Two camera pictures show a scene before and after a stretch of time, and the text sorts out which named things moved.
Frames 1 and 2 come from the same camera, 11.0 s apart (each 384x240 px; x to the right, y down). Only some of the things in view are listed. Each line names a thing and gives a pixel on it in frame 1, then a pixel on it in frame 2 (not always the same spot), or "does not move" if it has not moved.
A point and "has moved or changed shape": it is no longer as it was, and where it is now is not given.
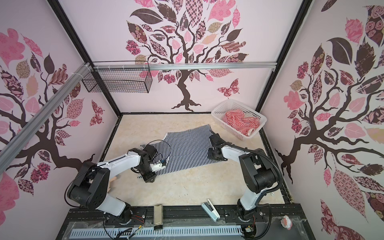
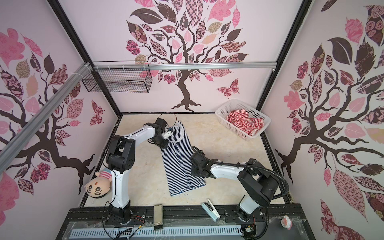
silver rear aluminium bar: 182,65 does not move
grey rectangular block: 158,214 does not move
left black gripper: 147,178 -> 165,143
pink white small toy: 286,222 does not move
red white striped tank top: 236,117 has moved or changed shape
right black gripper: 210,156 -> 193,171
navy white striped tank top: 185,147 -> 178,167
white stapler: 210,209 does not move
